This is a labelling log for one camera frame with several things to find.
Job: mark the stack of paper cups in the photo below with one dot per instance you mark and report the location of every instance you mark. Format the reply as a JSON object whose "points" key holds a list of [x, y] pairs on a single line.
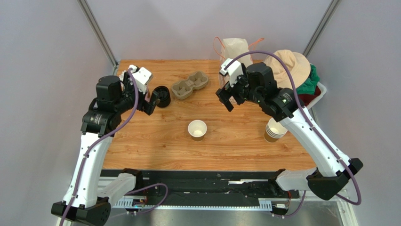
{"points": [[274, 131]]}

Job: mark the green cloth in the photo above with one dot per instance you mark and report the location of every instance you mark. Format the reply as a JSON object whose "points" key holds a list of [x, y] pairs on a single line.
{"points": [[310, 84]]}

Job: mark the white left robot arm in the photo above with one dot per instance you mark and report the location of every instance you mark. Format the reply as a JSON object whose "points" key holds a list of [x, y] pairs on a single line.
{"points": [[94, 147]]}

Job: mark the dark red cloth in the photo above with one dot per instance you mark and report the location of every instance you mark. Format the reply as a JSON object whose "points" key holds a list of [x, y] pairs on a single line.
{"points": [[308, 98]]}

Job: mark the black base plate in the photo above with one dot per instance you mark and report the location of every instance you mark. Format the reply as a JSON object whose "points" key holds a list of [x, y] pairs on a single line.
{"points": [[185, 188]]}

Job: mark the beige bucket hat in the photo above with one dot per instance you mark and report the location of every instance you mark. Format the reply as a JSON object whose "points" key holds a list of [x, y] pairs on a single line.
{"points": [[297, 64]]}

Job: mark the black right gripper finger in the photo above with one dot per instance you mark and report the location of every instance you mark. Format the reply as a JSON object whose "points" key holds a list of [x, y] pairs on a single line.
{"points": [[223, 95], [227, 103]]}

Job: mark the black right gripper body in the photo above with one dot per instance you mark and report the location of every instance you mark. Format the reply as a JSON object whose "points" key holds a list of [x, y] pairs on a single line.
{"points": [[231, 92]]}

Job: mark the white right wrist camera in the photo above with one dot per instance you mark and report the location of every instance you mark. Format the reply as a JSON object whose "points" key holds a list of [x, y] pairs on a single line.
{"points": [[230, 74]]}

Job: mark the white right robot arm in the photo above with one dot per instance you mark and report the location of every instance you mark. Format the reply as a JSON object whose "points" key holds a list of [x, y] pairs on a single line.
{"points": [[256, 84]]}

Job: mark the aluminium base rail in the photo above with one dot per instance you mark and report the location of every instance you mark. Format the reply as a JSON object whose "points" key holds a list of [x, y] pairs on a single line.
{"points": [[309, 210]]}

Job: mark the single paper coffee cup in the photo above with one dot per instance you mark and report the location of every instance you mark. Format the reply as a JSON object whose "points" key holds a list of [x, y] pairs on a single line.
{"points": [[197, 130]]}

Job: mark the white plastic basket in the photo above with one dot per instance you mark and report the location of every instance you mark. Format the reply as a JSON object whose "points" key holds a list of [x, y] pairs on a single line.
{"points": [[321, 90]]}

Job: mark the white paper takeout bag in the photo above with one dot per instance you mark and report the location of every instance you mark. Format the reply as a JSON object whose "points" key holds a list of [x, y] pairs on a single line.
{"points": [[231, 48]]}

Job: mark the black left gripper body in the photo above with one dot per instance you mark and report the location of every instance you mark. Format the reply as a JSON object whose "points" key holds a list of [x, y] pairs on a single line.
{"points": [[143, 105]]}

